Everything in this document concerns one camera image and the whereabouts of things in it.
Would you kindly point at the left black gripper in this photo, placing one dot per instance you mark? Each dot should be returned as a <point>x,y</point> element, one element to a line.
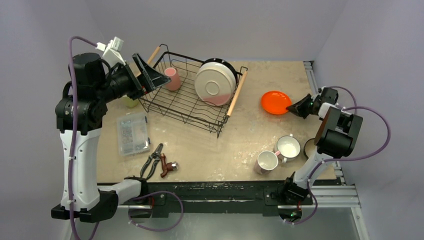
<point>150,79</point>

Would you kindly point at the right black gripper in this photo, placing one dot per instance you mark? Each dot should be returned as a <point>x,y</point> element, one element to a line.
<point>308,106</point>

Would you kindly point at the orange plate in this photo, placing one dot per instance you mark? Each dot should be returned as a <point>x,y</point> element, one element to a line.
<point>275,102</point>

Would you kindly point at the black wire dish rack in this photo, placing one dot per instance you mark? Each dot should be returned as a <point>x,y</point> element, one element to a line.
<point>184,104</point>

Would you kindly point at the pink rimmed large plate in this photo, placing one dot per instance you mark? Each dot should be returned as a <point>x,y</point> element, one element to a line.
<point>213,87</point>

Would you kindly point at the red rimmed plate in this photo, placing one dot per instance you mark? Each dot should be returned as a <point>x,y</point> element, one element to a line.
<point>224,63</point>

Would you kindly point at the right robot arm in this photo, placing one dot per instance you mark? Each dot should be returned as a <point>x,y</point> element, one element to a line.
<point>335,138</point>

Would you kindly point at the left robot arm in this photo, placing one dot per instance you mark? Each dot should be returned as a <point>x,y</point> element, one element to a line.
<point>79,118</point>

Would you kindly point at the green mug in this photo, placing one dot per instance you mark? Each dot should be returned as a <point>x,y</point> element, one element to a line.
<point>129,103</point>

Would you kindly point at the white enamel mug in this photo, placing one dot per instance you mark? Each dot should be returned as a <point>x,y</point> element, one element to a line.
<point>287,148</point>

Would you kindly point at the dark ceramic bowl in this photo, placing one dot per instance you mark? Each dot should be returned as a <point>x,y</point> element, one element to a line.
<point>309,148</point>

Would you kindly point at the clear plastic screw box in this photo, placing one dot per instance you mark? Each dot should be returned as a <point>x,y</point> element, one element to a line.
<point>132,134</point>

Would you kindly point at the light pink mug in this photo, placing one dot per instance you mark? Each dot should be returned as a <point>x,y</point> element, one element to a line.
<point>266,161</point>

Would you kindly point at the black pliers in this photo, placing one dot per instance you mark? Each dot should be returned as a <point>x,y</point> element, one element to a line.
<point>153,160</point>

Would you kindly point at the brown handled tool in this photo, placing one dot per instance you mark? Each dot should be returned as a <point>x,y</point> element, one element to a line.
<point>167,166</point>

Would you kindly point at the black base frame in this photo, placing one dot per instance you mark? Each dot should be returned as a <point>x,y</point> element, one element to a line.
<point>239,197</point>

